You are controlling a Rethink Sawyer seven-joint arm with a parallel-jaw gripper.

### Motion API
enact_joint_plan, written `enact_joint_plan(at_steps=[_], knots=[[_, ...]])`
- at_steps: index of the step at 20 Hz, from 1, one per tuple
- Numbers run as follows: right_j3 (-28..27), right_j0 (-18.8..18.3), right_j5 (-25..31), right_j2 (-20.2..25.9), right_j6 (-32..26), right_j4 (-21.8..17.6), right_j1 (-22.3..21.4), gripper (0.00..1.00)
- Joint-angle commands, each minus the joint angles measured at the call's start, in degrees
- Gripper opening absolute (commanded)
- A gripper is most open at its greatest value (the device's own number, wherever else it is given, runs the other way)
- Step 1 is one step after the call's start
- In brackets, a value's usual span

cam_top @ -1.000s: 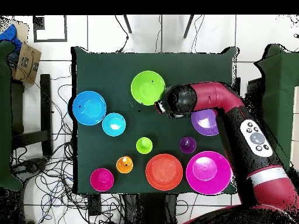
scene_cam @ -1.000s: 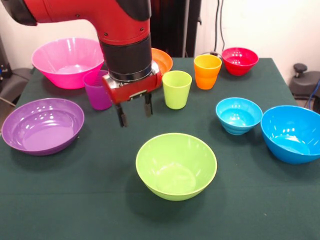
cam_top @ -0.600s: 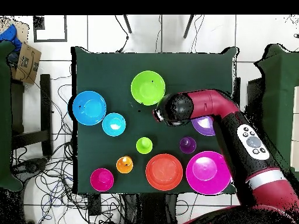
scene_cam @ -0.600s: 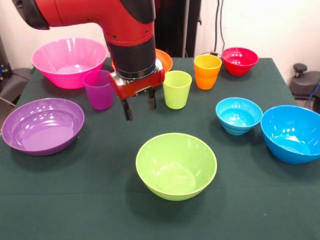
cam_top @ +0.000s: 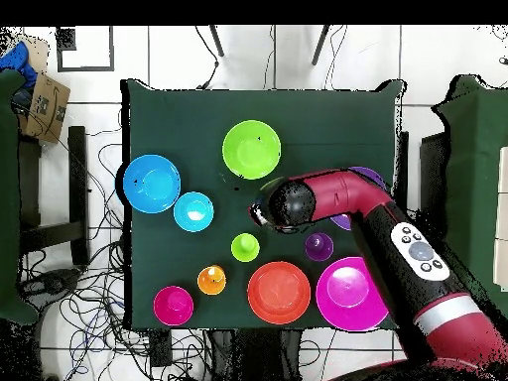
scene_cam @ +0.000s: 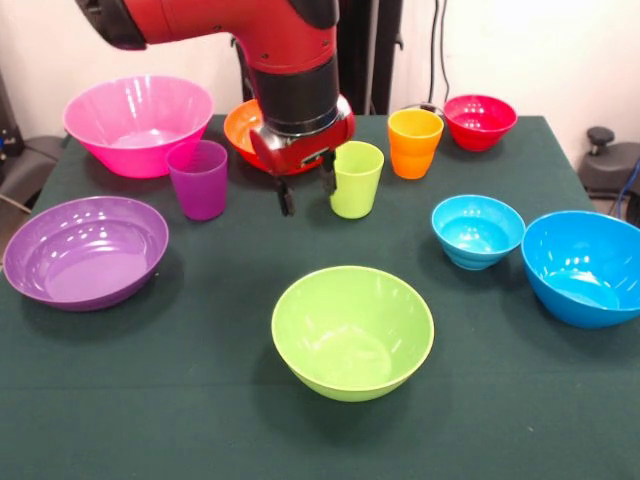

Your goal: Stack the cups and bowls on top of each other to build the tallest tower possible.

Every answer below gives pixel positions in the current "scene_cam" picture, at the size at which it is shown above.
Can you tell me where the black hanging cable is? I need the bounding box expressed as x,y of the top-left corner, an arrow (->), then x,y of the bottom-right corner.
429,0 -> 452,104

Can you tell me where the orange cup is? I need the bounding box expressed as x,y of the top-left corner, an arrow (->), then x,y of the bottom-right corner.
387,108 -> 445,180

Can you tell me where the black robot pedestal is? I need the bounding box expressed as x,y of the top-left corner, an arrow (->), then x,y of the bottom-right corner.
230,0 -> 404,117

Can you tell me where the small blue bowl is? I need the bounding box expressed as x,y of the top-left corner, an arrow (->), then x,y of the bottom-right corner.
431,194 -> 527,272

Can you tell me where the green bowl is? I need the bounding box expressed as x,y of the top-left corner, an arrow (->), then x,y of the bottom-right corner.
271,265 -> 436,403

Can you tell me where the large pink bowl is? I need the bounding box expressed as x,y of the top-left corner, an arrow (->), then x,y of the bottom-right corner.
62,74 -> 216,180

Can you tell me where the black device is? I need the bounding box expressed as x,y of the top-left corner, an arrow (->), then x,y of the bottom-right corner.
0,69 -> 24,169

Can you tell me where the large blue bowl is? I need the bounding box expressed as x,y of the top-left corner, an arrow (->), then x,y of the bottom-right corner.
520,210 -> 640,330

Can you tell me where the green cup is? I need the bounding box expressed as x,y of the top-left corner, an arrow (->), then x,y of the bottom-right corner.
329,140 -> 386,220

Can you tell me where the purple bowl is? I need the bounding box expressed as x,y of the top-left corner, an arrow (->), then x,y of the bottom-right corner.
2,195 -> 170,313

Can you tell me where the purple cup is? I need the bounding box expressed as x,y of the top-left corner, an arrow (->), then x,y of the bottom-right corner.
166,139 -> 229,222

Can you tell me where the small red bowl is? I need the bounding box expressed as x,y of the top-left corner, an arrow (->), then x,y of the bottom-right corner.
443,94 -> 519,152

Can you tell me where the dark grey stand base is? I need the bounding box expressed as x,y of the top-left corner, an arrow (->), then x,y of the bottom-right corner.
0,134 -> 66,211
584,127 -> 640,226

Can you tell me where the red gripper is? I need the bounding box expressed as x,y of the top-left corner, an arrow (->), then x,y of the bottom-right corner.
248,94 -> 357,218

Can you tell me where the dark green tablecloth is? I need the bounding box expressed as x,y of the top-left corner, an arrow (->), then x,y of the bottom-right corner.
0,113 -> 640,480

